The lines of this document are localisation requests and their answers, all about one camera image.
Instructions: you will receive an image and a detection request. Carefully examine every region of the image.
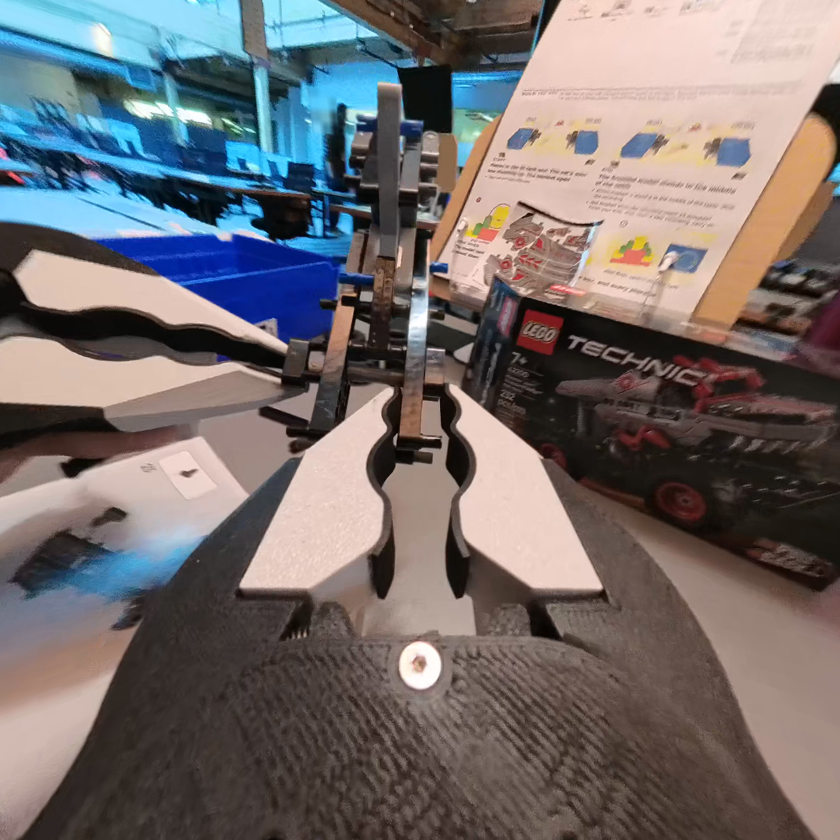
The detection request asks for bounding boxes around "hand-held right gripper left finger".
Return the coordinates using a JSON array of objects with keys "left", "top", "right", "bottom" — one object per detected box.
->
[{"left": 238, "top": 386, "right": 403, "bottom": 599}]

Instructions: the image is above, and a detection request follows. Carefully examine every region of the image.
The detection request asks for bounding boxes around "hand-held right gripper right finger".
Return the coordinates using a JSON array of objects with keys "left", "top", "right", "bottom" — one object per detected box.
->
[{"left": 440, "top": 385, "right": 605, "bottom": 599}]

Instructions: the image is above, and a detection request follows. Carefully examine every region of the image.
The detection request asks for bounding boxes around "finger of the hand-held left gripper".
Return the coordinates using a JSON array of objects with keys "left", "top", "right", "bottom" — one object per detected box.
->
[
  {"left": 0, "top": 338, "right": 311, "bottom": 424},
  {"left": 10, "top": 249, "right": 293, "bottom": 368}
]

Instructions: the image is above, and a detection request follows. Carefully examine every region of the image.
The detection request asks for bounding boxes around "black grey toy brick model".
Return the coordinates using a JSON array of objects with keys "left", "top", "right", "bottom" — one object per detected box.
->
[{"left": 259, "top": 82, "right": 454, "bottom": 467}]

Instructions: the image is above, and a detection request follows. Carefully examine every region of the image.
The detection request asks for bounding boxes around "person's left hand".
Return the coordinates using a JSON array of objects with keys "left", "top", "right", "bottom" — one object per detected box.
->
[{"left": 0, "top": 427, "right": 178, "bottom": 483}]

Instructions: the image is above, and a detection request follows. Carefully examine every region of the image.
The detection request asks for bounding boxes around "white instruction booklet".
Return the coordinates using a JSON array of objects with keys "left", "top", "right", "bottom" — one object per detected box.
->
[{"left": 0, "top": 436, "right": 249, "bottom": 634}]

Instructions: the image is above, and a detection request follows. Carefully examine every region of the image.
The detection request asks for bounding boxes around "blue plastic bin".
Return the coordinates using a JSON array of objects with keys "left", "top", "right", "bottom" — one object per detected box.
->
[{"left": 92, "top": 230, "right": 343, "bottom": 343}]

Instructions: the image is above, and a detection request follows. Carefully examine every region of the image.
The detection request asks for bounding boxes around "black toy set box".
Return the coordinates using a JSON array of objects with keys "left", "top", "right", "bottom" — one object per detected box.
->
[{"left": 462, "top": 272, "right": 840, "bottom": 592}]

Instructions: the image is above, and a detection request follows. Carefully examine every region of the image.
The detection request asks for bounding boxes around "clear bag with sticker sheet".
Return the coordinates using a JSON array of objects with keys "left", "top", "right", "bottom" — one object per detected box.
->
[{"left": 453, "top": 200, "right": 605, "bottom": 298}]

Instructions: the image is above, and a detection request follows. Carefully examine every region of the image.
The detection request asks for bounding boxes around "black hanging sign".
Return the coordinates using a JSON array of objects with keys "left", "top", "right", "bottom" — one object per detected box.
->
[{"left": 397, "top": 64, "right": 455, "bottom": 134}]

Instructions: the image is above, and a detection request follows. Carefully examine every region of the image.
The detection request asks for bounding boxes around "brown cardboard board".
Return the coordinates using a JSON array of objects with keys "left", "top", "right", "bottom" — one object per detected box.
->
[{"left": 430, "top": 112, "right": 840, "bottom": 329}]

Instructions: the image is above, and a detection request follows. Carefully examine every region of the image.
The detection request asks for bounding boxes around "printed instruction sheet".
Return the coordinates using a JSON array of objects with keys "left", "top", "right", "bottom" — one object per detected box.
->
[{"left": 436, "top": 0, "right": 840, "bottom": 322}]

